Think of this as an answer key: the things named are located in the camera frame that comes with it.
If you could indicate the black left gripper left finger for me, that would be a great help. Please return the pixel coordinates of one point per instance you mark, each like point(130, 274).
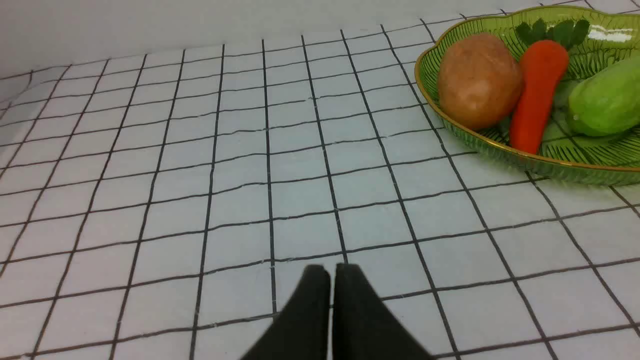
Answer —
point(301, 330)

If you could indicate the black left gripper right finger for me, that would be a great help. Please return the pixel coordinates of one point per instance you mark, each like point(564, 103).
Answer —
point(363, 327)

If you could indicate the white grid tablecloth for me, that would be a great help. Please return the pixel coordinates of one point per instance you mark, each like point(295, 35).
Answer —
point(163, 207)

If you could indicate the brown potato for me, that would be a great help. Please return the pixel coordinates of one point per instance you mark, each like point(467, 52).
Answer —
point(479, 81)

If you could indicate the orange carrot with green top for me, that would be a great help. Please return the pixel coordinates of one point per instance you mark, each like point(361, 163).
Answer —
point(543, 65)

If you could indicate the green cucumber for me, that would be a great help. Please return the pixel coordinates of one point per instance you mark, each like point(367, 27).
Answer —
point(607, 103)

